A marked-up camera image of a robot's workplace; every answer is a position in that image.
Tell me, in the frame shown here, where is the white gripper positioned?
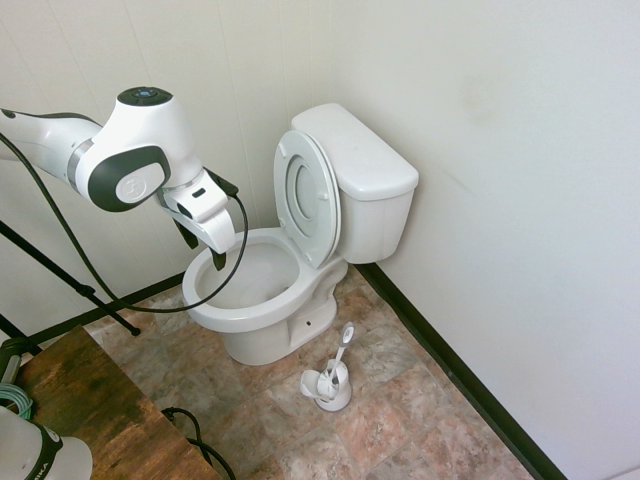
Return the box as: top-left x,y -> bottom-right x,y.
162,168 -> 236,273

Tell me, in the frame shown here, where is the white toilet brush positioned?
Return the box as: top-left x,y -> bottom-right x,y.
315,322 -> 356,399

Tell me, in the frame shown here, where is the white toilet bowl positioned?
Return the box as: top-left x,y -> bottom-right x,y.
181,227 -> 351,366

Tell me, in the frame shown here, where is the white toilet seat and lid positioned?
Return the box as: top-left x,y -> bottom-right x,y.
272,129 -> 344,269

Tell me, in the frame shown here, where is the white toilet tank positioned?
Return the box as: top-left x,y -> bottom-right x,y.
337,169 -> 419,265

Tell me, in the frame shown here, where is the white toilet tank lid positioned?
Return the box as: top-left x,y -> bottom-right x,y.
290,103 -> 420,201

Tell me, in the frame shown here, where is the white toilet brush holder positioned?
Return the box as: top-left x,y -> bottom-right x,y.
299,358 -> 352,414

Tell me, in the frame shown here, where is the black rubber baseboard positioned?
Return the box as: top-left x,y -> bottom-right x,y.
27,272 -> 190,349
355,262 -> 571,480

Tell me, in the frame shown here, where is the brown wooden table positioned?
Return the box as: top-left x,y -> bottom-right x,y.
14,323 -> 211,480

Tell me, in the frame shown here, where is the dark green cylindrical object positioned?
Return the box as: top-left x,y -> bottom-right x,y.
0,337 -> 32,384

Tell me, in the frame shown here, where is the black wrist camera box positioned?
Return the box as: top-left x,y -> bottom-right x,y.
206,168 -> 241,200

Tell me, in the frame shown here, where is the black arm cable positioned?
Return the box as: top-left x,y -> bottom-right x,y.
0,130 -> 249,315

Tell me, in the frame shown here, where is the black floor cable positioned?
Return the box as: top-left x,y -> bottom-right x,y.
160,407 -> 237,480

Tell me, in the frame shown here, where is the green coiled cable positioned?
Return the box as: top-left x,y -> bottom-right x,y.
0,382 -> 35,426

